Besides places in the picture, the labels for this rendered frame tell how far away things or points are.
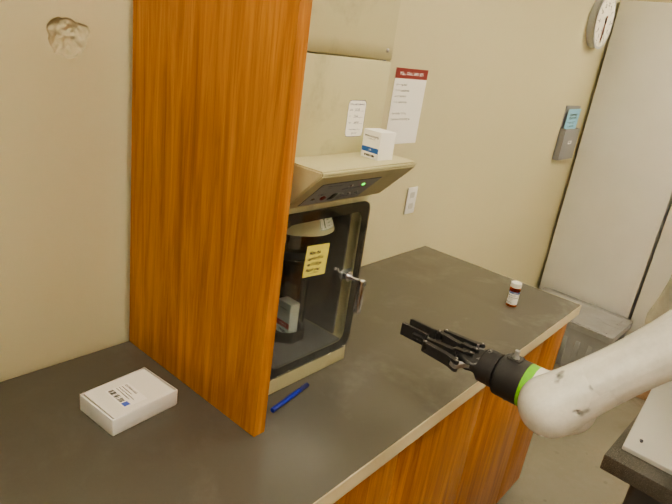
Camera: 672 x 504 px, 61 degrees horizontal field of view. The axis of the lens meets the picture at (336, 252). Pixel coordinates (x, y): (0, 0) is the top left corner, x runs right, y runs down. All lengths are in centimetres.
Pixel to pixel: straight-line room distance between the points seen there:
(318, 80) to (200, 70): 23
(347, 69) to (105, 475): 91
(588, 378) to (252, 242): 63
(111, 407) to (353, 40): 90
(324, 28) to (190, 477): 89
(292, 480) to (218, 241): 49
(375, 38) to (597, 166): 292
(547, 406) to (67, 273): 107
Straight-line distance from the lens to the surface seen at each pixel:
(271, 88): 103
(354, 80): 126
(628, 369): 103
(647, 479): 151
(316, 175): 107
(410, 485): 162
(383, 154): 126
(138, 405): 130
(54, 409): 138
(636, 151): 401
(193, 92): 120
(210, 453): 123
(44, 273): 145
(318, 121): 120
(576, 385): 104
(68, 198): 141
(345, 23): 122
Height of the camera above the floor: 174
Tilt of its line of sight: 20 degrees down
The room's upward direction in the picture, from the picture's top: 8 degrees clockwise
